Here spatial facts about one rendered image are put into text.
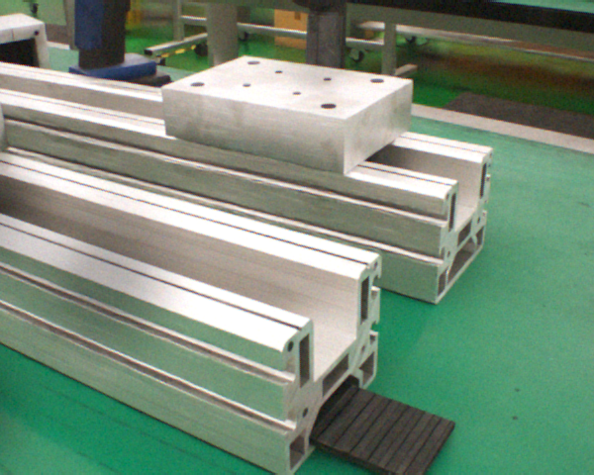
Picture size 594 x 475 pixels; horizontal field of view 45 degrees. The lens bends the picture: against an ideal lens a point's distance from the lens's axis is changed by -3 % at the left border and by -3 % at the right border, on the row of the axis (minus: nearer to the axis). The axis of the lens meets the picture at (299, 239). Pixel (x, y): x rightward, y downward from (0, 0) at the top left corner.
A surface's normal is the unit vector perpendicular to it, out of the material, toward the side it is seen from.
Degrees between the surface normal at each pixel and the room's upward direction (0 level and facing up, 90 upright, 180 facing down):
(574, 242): 0
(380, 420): 0
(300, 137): 90
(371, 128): 90
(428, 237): 90
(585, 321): 0
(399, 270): 90
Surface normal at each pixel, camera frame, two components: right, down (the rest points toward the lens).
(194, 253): -0.53, 0.40
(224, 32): 0.81, 0.26
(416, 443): -0.01, -0.88
